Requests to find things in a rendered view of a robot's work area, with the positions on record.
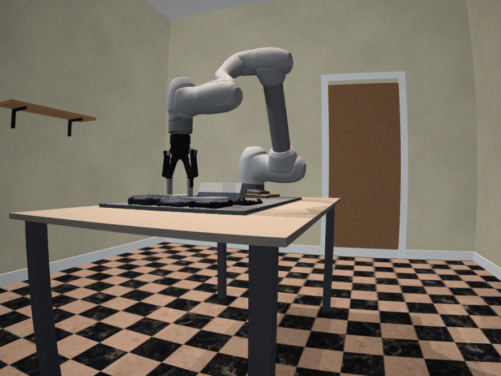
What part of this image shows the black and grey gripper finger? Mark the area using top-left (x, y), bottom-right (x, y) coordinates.
top-left (162, 150), bottom-right (178, 195)
top-left (179, 149), bottom-right (198, 197)

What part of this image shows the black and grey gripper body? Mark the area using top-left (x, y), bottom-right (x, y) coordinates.
top-left (169, 134), bottom-right (190, 160)

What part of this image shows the white button panel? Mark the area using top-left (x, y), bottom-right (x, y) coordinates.
top-left (197, 182), bottom-right (247, 201)

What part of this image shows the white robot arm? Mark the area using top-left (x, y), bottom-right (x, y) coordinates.
top-left (167, 48), bottom-right (306, 195)

